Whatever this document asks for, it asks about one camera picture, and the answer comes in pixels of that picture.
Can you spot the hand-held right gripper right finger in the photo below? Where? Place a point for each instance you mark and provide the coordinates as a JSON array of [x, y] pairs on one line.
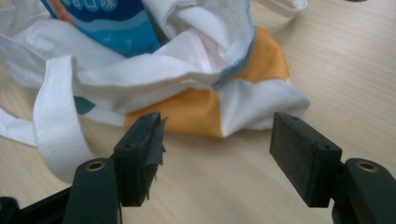
[[305, 161]]

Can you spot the blue snack packet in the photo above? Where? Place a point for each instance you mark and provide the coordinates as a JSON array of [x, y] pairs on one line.
[[115, 25]]

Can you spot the white orange green tote bag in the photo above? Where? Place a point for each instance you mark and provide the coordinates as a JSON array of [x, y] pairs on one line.
[[186, 71]]

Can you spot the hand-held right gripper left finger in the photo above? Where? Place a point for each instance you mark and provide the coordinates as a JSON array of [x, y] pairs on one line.
[[137, 161]]

